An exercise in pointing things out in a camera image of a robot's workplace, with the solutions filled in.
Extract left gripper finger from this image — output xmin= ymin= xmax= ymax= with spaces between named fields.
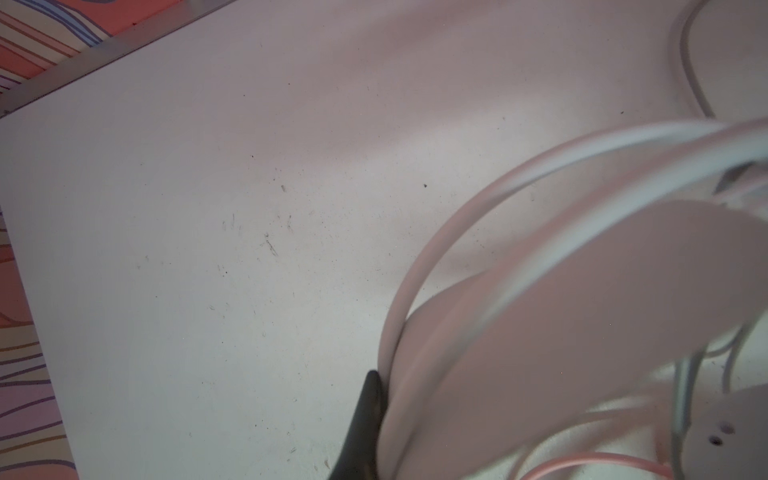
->
xmin=329 ymin=370 xmax=388 ymax=480

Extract white headphones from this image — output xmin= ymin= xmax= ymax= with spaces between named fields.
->
xmin=376 ymin=119 xmax=767 ymax=479

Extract grey headphone cable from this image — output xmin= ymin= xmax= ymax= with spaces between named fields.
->
xmin=669 ymin=0 xmax=719 ymax=119

